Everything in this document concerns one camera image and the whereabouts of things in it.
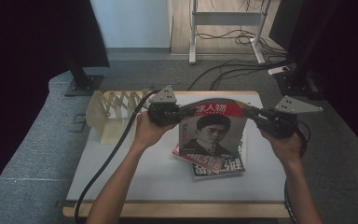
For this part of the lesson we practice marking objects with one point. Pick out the dark panel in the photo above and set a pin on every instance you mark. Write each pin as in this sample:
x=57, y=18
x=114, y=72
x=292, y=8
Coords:
x=281, y=28

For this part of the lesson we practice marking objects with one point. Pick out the person's left hand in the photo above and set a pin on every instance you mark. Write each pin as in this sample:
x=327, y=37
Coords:
x=147, y=133

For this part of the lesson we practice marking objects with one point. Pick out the portrait cover magazine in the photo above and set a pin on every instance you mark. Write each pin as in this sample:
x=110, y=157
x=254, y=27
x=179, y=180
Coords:
x=213, y=130

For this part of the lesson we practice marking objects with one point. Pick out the red-brown cover magazine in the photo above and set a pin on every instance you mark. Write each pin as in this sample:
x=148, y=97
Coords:
x=205, y=161

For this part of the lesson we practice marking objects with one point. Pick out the white power strip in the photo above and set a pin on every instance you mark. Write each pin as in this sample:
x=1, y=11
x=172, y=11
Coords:
x=278, y=70

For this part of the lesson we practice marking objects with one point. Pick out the person's right hand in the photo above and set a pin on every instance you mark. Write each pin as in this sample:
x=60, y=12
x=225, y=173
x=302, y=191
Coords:
x=287, y=149

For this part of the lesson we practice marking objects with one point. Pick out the black curtain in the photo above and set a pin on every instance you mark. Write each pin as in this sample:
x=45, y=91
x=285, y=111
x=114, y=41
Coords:
x=354, y=62
x=12, y=62

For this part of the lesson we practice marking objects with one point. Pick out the beige expandable book rack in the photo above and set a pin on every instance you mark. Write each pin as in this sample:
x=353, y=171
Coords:
x=108, y=133

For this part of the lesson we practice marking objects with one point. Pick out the black stand with base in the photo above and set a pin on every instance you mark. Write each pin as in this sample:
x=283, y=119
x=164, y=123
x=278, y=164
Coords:
x=84, y=84
x=292, y=85

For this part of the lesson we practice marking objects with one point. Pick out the white metal desk frame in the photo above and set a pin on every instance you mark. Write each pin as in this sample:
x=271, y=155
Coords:
x=227, y=18

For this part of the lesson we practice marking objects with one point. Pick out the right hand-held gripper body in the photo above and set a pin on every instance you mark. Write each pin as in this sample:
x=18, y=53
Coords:
x=278, y=124

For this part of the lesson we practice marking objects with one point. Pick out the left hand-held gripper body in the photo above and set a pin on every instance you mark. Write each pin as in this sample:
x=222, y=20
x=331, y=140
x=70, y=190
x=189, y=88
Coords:
x=163, y=113

